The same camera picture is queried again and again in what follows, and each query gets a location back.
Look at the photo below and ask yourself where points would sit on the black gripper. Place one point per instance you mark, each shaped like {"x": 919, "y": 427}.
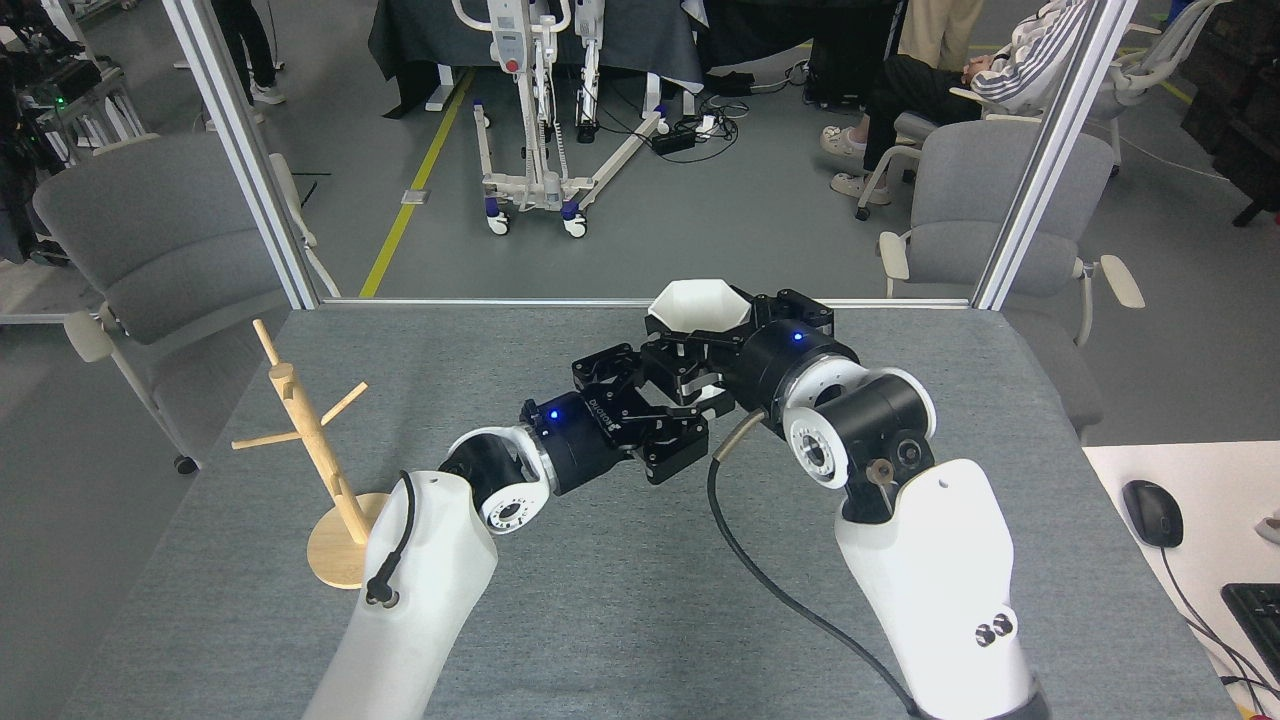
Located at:
{"x": 585, "y": 440}
{"x": 790, "y": 365}

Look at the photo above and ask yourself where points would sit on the white faceted cup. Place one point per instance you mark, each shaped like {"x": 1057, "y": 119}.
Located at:
{"x": 695, "y": 305}

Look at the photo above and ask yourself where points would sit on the wooden cup rack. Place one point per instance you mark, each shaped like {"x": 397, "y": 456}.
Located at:
{"x": 315, "y": 440}

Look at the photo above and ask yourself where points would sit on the dark equipment rack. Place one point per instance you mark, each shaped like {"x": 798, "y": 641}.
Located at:
{"x": 30, "y": 110}

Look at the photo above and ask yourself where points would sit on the white stand on wheels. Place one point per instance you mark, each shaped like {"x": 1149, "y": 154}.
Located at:
{"x": 545, "y": 185}

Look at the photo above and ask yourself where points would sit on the grey chair with pale armrests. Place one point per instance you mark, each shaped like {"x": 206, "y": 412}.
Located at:
{"x": 150, "y": 250}
{"x": 960, "y": 190}

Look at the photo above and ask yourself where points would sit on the dark grey table cloth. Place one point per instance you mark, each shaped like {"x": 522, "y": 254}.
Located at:
{"x": 630, "y": 40}

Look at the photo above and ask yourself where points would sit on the standing person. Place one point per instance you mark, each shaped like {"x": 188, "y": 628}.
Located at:
{"x": 940, "y": 30}

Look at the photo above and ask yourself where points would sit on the seated person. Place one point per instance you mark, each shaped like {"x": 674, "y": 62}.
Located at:
{"x": 1030, "y": 60}

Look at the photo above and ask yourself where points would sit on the black computer mouse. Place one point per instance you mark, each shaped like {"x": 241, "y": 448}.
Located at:
{"x": 1152, "y": 512}

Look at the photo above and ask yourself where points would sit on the white office chair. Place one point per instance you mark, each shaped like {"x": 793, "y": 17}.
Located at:
{"x": 1150, "y": 70}

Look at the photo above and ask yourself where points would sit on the white desk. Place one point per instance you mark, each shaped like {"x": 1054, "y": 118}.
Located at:
{"x": 1225, "y": 480}

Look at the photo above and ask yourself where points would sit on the walking person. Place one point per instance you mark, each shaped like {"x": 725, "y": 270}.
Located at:
{"x": 252, "y": 40}

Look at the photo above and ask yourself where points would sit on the dark cabinet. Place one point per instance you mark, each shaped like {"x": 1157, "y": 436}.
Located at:
{"x": 1235, "y": 90}

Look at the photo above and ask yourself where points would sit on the small pale grey object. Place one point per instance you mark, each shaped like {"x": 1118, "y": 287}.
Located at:
{"x": 1271, "y": 530}

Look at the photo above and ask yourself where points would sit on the black keyboard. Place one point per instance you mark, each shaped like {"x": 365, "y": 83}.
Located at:
{"x": 1258, "y": 620}

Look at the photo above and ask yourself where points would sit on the silver aluminium rail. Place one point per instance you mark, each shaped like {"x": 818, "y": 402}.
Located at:
{"x": 500, "y": 302}

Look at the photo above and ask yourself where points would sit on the silver aluminium post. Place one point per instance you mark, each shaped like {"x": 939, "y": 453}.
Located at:
{"x": 250, "y": 160}
{"x": 1040, "y": 170}

